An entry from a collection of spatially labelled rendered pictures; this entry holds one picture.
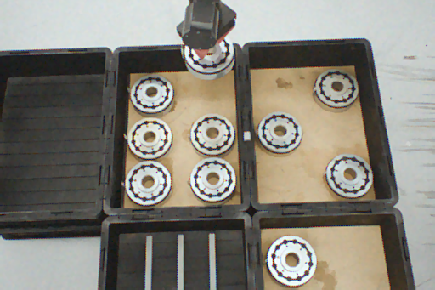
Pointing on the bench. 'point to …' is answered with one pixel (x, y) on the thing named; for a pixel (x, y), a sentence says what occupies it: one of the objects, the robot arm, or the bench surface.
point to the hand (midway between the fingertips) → (208, 47)
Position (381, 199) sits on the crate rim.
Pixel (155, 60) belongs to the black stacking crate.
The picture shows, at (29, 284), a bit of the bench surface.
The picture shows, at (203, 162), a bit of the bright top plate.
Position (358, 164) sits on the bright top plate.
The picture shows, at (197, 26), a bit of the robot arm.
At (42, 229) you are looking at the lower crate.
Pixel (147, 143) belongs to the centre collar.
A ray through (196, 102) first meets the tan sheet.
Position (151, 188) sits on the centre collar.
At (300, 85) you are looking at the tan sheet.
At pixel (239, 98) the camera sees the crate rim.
